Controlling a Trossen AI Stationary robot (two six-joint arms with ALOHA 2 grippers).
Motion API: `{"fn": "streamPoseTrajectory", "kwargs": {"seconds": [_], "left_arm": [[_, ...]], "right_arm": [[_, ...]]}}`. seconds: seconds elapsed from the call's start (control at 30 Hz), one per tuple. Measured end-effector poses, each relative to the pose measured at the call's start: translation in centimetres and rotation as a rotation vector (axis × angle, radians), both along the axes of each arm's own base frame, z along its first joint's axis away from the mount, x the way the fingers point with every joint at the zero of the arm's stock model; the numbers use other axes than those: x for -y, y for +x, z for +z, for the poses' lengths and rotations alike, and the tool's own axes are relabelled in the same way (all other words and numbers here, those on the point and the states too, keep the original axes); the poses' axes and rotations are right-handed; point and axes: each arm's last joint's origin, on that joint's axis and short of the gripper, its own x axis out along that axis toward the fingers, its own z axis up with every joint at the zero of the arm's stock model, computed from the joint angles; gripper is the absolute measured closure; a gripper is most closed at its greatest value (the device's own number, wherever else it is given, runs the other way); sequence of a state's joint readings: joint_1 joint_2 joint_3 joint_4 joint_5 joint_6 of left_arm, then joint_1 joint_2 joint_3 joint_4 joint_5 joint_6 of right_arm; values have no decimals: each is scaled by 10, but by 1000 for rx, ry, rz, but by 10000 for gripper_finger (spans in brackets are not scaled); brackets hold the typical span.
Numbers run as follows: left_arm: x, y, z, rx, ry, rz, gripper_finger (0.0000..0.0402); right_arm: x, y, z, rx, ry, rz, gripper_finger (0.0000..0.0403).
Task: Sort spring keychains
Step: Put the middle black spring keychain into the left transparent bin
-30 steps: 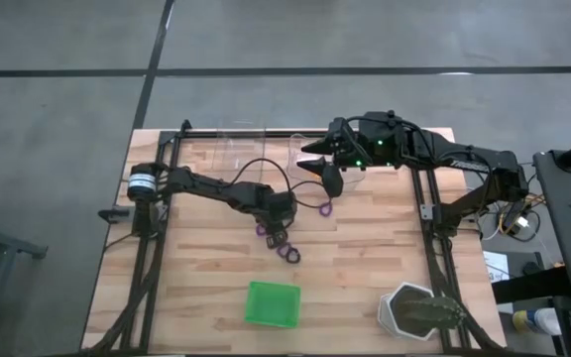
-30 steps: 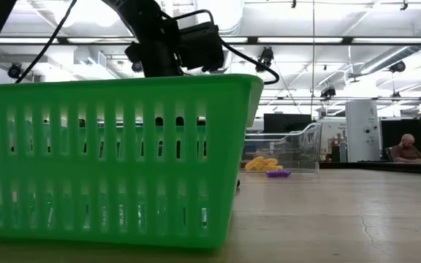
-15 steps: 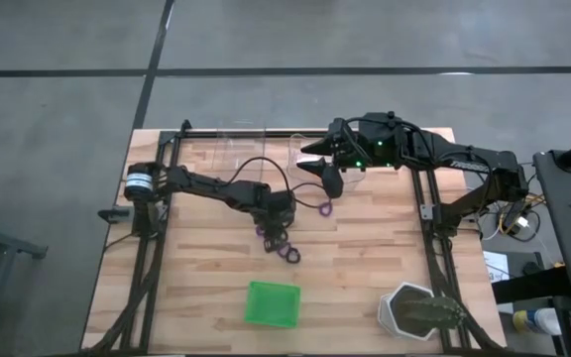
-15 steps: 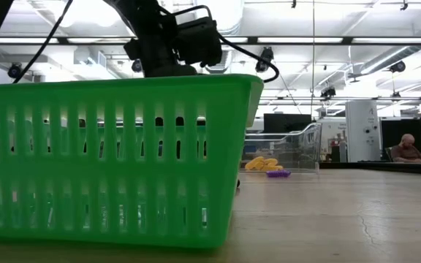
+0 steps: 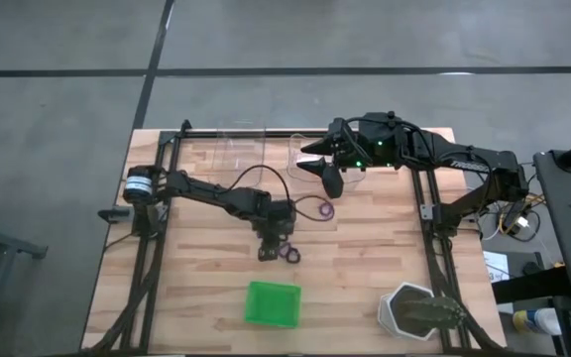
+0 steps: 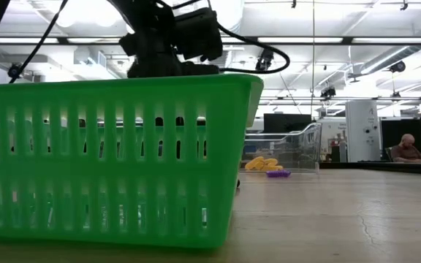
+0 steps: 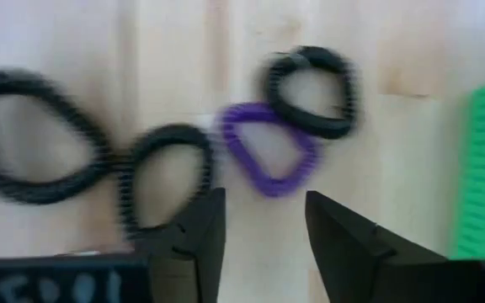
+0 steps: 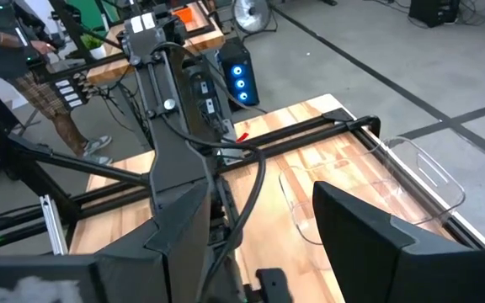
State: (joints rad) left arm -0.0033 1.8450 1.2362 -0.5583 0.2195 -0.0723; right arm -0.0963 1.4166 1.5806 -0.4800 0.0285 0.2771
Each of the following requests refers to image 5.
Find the clear rectangular plastic bin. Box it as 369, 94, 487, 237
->
210, 127, 268, 192

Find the black shelf bar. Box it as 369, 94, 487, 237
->
490, 266, 570, 305

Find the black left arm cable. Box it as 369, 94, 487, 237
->
225, 164, 337, 223

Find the power adapter with cables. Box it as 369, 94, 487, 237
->
478, 190, 547, 244

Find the green plastic bin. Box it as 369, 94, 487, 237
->
243, 280, 303, 330

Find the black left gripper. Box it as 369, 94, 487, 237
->
251, 197, 298, 263

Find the green cactus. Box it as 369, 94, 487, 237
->
400, 294, 468, 332

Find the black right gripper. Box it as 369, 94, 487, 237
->
295, 111, 405, 177

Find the white hexagonal plant pot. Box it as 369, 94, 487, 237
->
377, 281, 441, 342

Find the clear wavy-rimmed plastic bin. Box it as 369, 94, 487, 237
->
285, 132, 369, 185

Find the white paper sheet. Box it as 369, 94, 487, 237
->
482, 249, 512, 285

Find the black metal table frame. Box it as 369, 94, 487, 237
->
80, 118, 508, 356

